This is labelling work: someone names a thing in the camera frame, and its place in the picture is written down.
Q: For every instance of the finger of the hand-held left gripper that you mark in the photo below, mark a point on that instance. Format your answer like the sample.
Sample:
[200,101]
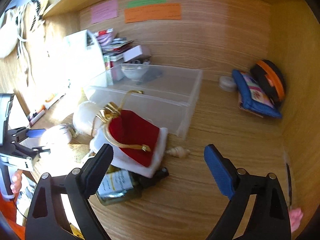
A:
[37,152]
[36,133]

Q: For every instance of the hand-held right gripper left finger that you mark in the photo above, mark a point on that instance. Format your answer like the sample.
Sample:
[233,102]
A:
[99,172]

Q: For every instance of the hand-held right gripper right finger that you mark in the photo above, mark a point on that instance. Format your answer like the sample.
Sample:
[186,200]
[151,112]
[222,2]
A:
[220,173]

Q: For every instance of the pink white tape roll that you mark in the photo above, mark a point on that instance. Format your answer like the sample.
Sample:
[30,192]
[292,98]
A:
[57,135]

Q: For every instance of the dark glass bottle white label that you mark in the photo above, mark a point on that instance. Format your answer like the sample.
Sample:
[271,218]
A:
[120,187]

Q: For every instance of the small seashell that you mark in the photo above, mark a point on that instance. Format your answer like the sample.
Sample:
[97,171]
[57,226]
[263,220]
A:
[178,152]

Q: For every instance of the wide tape roll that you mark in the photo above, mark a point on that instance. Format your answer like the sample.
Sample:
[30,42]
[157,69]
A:
[85,117]

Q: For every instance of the red velvet pouch gold trim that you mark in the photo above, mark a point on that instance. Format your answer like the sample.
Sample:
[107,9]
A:
[135,135]

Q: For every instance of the white cloth pouch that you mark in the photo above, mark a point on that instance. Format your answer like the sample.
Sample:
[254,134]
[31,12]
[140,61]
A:
[157,162]

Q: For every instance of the clear plastic container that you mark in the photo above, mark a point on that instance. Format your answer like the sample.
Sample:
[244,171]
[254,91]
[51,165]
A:
[155,100]

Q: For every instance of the person's left hand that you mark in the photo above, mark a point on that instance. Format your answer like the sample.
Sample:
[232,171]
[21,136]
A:
[15,183]

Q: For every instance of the person's right hand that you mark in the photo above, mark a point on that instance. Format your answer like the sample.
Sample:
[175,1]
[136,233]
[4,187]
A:
[296,216]

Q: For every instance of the white marker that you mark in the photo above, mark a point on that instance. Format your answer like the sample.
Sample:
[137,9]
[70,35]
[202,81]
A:
[37,116]

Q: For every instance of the tan burlap pouch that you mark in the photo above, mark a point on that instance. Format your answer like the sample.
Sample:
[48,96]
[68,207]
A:
[80,153]

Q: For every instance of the white hanging bag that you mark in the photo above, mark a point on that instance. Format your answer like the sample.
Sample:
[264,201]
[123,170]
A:
[8,35]

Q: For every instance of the blue zip pouch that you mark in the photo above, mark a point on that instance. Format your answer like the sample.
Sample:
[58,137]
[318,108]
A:
[255,96]

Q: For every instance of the white round lid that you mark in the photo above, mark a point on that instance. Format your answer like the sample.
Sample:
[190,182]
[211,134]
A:
[227,83]

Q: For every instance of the white folded paper sheet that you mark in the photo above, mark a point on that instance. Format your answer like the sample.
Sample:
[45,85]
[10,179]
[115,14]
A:
[85,55]

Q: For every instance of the fruit print booklet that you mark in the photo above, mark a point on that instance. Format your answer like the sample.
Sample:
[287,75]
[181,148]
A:
[107,62]

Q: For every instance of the white bowl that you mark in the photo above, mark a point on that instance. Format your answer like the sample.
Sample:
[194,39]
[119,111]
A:
[133,72]

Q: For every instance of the orange black round case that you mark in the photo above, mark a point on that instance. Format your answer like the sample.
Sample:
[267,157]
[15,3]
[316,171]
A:
[271,80]

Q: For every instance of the stack of booklets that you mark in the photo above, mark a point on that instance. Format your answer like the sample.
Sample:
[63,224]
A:
[115,45]

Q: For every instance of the white cardboard box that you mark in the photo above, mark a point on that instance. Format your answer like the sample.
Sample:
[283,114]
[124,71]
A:
[137,53]

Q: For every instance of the pink paper note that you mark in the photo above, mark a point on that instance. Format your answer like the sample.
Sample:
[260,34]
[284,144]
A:
[104,11]

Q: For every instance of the orange paper note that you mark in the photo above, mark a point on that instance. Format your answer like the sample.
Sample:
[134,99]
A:
[152,13]

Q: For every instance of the green paper note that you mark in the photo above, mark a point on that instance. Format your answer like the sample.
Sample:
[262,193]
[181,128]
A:
[146,2]

